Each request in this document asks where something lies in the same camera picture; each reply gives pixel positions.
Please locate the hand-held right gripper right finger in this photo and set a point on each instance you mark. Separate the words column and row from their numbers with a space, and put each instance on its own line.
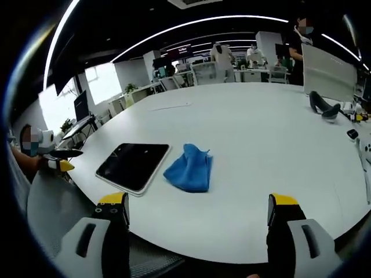
column 301, row 240

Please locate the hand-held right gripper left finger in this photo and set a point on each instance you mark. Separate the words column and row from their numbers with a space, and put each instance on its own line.
column 95, row 240

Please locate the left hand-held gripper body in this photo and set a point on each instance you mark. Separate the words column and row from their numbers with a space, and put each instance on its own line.
column 46, row 142

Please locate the black tablet white frame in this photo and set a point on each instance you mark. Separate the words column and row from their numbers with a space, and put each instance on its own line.
column 134, row 165

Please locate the blue cleaning cloth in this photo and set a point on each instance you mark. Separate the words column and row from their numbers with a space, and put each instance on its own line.
column 189, row 171

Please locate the green potted plant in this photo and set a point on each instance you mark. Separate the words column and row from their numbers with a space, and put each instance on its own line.
column 130, row 87
column 66, row 124

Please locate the standing desk with laptop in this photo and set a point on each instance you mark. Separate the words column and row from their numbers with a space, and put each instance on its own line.
column 78, row 127

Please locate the black monitor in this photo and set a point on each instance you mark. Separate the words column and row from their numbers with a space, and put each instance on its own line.
column 81, row 105

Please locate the grey mesh chair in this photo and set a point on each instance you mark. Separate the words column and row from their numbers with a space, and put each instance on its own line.
column 150, row 257

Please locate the white controller device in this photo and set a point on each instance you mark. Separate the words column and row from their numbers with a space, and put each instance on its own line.
column 366, row 162

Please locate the white flat sheet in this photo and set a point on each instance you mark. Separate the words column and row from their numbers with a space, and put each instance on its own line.
column 171, row 106

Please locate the small black and white device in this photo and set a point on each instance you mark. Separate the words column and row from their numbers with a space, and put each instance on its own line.
column 352, row 134

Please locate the white and yellow gripper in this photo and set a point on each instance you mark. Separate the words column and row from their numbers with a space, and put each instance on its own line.
column 359, row 112

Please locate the white mesh office chair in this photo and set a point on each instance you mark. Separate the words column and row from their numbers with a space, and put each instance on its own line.
column 203, row 73

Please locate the white monitor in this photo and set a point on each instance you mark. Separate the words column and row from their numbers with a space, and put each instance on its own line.
column 329, row 71

